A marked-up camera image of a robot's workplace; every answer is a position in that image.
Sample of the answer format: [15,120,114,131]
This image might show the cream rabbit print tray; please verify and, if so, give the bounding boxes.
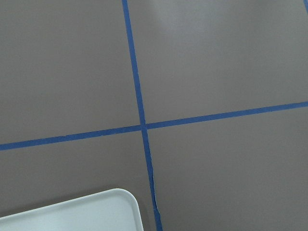
[0,188,143,231]

